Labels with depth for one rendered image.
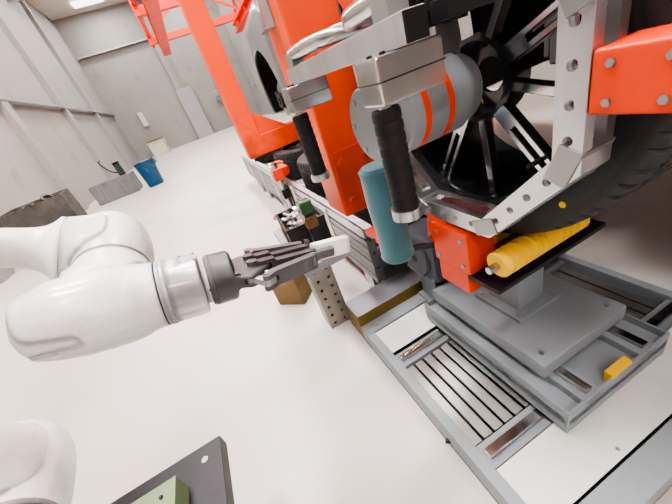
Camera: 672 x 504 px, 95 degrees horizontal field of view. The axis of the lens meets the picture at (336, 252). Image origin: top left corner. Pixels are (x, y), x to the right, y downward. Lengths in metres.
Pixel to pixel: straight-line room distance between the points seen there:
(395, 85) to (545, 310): 0.81
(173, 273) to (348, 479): 0.80
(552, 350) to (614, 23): 0.68
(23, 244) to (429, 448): 0.99
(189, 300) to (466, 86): 0.55
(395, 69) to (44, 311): 0.46
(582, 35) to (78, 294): 0.63
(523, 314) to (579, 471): 0.36
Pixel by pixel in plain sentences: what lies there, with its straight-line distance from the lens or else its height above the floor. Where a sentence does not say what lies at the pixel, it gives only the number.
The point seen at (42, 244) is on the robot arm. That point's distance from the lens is 0.59.
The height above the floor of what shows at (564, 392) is 0.15.
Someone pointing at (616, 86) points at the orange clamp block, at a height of 0.85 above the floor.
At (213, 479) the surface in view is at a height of 0.30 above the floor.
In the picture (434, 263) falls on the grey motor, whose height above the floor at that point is 0.33.
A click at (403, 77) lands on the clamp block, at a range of 0.40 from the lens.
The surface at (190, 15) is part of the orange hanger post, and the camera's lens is 2.94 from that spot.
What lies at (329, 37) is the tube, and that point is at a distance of 0.62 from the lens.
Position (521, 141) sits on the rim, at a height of 0.74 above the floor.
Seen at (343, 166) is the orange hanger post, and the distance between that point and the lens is 1.02.
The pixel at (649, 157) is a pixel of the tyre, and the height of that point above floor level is 0.73.
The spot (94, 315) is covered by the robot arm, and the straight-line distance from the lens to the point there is 0.45.
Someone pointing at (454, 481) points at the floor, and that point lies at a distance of 1.02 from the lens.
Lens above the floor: 0.95
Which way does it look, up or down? 29 degrees down
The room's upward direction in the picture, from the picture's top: 20 degrees counter-clockwise
